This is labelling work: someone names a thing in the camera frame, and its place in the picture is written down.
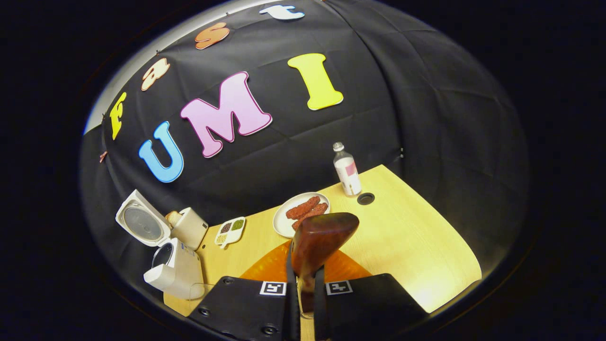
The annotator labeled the white rice cooker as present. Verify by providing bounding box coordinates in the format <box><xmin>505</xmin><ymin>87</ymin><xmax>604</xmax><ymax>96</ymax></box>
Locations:
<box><xmin>115</xmin><ymin>189</ymin><xmax>205</xmax><ymax>300</ymax></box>

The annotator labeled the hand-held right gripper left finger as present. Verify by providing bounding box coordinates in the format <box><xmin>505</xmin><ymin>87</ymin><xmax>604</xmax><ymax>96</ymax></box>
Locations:
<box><xmin>188</xmin><ymin>239</ymin><xmax>301</xmax><ymax>341</ymax></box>

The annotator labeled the black backdrop cloth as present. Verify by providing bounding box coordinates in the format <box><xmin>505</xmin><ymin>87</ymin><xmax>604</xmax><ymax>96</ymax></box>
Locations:
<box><xmin>80</xmin><ymin>0</ymin><xmax>528</xmax><ymax>304</ymax></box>

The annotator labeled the clear bottle with pink label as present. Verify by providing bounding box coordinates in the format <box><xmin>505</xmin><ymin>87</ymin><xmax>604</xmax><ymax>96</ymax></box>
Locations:
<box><xmin>332</xmin><ymin>142</ymin><xmax>363</xmax><ymax>197</ymax></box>

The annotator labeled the brown wooden spoon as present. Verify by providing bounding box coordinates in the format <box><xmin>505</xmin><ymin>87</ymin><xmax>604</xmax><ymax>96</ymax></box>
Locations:
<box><xmin>290</xmin><ymin>212</ymin><xmax>360</xmax><ymax>313</ymax></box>

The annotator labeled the white round plate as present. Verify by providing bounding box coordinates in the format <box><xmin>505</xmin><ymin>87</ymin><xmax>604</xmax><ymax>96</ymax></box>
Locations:
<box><xmin>273</xmin><ymin>192</ymin><xmax>331</xmax><ymax>238</ymax></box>

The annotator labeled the white divided bean dish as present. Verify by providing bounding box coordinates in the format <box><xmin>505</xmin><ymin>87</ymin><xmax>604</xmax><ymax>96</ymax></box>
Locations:
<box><xmin>214</xmin><ymin>216</ymin><xmax>247</xmax><ymax>249</ymax></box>

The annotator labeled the red meat piece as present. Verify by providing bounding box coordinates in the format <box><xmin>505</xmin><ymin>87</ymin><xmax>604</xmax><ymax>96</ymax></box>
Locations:
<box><xmin>292</xmin><ymin>203</ymin><xmax>329</xmax><ymax>231</ymax></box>
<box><xmin>286</xmin><ymin>196</ymin><xmax>321</xmax><ymax>220</ymax></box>

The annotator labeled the white toaster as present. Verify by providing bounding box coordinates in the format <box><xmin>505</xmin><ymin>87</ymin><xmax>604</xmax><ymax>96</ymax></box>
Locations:
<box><xmin>166</xmin><ymin>207</ymin><xmax>209</xmax><ymax>251</ymax></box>

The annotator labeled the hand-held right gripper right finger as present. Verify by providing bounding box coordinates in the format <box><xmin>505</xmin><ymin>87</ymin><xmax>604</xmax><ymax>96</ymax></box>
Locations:
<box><xmin>314</xmin><ymin>250</ymin><xmax>429</xmax><ymax>341</ymax></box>

